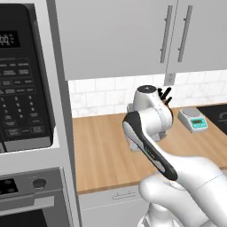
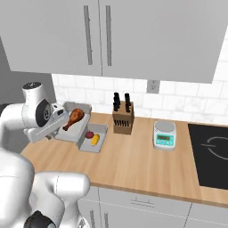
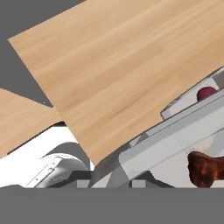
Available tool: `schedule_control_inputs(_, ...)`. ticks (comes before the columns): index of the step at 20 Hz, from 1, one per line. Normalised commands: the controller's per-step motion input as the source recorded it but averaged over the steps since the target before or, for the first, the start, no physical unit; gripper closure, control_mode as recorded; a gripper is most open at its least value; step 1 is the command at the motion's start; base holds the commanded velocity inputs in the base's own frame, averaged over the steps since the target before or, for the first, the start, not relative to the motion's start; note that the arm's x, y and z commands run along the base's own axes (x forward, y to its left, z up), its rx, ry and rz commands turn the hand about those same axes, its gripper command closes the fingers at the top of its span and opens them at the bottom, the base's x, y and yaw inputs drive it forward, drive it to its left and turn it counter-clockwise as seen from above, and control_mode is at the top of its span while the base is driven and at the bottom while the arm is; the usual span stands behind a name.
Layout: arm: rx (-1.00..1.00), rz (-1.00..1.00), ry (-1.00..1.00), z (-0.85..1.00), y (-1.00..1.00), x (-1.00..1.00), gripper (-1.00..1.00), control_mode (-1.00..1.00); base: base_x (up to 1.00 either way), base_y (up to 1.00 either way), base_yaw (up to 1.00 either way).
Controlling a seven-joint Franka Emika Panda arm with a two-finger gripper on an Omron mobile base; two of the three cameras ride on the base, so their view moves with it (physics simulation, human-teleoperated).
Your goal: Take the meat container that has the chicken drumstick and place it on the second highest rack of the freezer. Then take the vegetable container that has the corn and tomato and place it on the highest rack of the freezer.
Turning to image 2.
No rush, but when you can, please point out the grey cupboard handle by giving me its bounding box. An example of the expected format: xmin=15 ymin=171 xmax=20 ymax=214
xmin=103 ymin=210 xmax=110 ymax=228
xmin=89 ymin=209 xmax=96 ymax=228
xmin=104 ymin=4 xmax=113 ymax=67
xmin=83 ymin=4 xmax=94 ymax=66

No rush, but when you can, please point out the grey cabinet front under hob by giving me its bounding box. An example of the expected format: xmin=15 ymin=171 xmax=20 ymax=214
xmin=183 ymin=202 xmax=228 ymax=228

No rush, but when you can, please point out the wooden knife block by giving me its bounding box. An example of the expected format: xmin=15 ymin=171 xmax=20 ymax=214
xmin=111 ymin=101 xmax=135 ymax=135

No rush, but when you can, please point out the grey meat container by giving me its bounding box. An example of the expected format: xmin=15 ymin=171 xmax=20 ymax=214
xmin=54 ymin=101 xmax=93 ymax=143

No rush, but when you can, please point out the grey drawer handle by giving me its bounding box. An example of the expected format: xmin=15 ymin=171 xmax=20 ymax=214
xmin=130 ymin=198 xmax=156 ymax=208

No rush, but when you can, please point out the white kitchen scale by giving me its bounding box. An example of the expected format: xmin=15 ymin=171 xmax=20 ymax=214
xmin=152 ymin=119 xmax=177 ymax=151

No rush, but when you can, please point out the brown chicken drumstick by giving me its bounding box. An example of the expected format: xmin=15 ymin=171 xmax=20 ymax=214
xmin=61 ymin=108 xmax=86 ymax=133

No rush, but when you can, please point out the wide grey upper cupboard door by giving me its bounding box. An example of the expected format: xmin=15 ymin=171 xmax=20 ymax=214
xmin=98 ymin=0 xmax=228 ymax=85

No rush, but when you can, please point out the grey vegetable container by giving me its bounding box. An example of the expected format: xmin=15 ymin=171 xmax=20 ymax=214
xmin=76 ymin=122 xmax=109 ymax=154

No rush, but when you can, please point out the grey wall outlet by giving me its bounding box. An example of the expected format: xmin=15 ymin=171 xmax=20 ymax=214
xmin=146 ymin=78 xmax=161 ymax=94

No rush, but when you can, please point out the yellow corn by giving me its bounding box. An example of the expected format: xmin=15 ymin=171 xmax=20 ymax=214
xmin=90 ymin=133 xmax=102 ymax=147

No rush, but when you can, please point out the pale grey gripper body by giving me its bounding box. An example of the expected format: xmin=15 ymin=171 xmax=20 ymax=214
xmin=28 ymin=113 xmax=71 ymax=143

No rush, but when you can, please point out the grey lower cupboard handle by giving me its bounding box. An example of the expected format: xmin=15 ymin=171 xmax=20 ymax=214
xmin=89 ymin=209 xmax=96 ymax=228
xmin=103 ymin=210 xmax=110 ymax=228

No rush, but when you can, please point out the narrow grey lower cupboard door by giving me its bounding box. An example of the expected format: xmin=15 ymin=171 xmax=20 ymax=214
xmin=77 ymin=198 xmax=102 ymax=228

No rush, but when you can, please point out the black hob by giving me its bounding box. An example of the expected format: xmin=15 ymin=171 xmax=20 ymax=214
xmin=187 ymin=122 xmax=228 ymax=191

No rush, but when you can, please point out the grey upper cupboard handle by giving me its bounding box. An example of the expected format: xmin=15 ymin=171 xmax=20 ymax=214
xmin=83 ymin=4 xmax=94 ymax=66
xmin=104 ymin=4 xmax=113 ymax=67

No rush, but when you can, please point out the grey drawer front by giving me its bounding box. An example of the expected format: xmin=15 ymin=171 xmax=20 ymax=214
xmin=97 ymin=187 xmax=193 ymax=221

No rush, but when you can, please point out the wide grey lower cupboard door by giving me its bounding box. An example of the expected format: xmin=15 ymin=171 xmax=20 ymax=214
xmin=99 ymin=202 xmax=189 ymax=228

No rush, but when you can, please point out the grey fridge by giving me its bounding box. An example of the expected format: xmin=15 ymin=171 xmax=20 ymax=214
xmin=0 ymin=37 xmax=58 ymax=155

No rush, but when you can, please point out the wide grey cupboard door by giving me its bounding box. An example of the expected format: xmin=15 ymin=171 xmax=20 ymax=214
xmin=98 ymin=0 xmax=228 ymax=85
xmin=99 ymin=202 xmax=189 ymax=228

